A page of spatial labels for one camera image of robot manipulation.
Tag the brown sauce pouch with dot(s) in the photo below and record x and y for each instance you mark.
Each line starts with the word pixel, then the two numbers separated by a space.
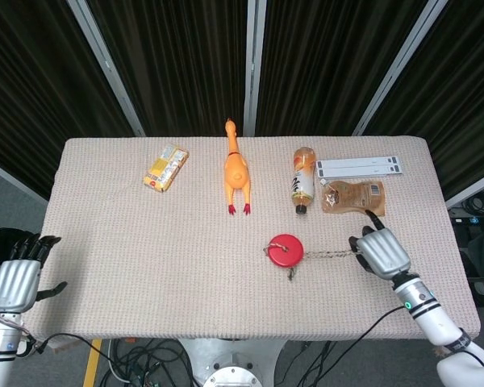
pixel 351 197

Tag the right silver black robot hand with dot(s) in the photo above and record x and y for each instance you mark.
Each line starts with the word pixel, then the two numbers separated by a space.
pixel 381 252

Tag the orange tea drink bottle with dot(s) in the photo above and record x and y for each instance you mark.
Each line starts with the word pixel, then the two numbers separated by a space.
pixel 304 179

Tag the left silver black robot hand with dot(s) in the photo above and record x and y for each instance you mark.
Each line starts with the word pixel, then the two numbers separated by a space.
pixel 18 278

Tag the yellow biscuit packet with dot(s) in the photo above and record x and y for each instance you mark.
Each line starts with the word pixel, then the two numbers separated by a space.
pixel 165 168

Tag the white flat bar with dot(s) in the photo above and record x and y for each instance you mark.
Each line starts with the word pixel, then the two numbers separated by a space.
pixel 359 163
pixel 361 171

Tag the beige woven table cloth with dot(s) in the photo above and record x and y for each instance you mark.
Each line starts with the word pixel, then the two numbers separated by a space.
pixel 209 262

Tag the orange rubber chicken toy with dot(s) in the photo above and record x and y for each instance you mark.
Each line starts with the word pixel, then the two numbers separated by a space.
pixel 236 171

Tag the black curtain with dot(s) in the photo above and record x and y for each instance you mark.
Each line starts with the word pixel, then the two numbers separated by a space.
pixel 177 60

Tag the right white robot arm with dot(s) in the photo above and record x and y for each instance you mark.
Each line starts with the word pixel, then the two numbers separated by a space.
pixel 439 322

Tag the grey metal frame post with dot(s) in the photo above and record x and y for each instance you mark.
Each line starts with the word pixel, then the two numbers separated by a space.
pixel 253 64
pixel 395 68
pixel 105 64

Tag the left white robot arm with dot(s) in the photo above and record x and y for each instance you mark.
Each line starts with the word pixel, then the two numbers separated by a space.
pixel 0 346

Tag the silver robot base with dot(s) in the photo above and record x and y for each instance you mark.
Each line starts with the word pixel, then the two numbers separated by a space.
pixel 232 363

